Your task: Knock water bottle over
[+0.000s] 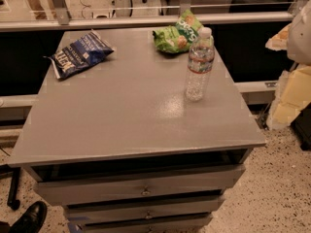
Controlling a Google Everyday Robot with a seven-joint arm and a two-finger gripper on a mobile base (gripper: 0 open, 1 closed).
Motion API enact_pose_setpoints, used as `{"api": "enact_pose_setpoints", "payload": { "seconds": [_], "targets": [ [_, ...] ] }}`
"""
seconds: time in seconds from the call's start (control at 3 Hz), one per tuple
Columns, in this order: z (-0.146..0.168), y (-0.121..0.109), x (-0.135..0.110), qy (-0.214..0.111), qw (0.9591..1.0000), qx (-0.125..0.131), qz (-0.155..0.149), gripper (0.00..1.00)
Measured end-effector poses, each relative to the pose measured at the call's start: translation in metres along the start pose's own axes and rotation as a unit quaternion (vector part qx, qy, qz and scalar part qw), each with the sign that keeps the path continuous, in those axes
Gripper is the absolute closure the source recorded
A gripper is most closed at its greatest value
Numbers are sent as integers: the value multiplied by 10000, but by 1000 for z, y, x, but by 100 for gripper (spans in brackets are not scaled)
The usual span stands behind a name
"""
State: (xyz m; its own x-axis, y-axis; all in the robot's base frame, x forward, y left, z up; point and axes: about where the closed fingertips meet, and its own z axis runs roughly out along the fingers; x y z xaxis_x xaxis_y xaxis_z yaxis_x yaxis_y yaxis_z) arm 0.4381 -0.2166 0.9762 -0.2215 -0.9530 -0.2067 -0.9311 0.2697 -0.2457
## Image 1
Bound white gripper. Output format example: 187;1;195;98
265;0;311;130

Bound clear plastic water bottle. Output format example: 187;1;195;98
185;27;215;101

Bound green snack bag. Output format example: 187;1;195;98
153;10;202;53

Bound middle grey drawer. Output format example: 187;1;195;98
65;196;225;224

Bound grey drawer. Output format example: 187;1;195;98
83;214;211;233
65;196;225;224
35;164;245;206

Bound grey drawer cabinet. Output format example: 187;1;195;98
8;27;268;233

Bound bottom grey drawer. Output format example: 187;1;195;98
83;214;211;233

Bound blue chip bag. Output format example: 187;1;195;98
49;30;114;80

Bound top grey drawer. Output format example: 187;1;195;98
35;164;245;206

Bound metal railing bar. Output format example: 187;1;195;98
0;12;294;32

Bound person's legs in khaki trousers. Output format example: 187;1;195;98
27;0;57;19

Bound black leather shoe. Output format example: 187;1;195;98
9;201;48;233

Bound black chair leg with caster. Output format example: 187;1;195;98
7;168;20;211

